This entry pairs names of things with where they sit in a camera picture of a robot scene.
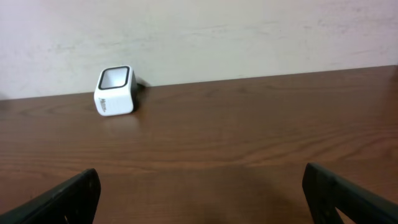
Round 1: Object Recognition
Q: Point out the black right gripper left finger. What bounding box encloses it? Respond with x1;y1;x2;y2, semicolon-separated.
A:
1;169;101;223

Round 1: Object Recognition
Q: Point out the white barcode scanner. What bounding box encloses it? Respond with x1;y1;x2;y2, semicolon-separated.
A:
93;65;138;116

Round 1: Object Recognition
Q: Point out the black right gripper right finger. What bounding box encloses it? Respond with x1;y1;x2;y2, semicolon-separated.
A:
302;163;397;224

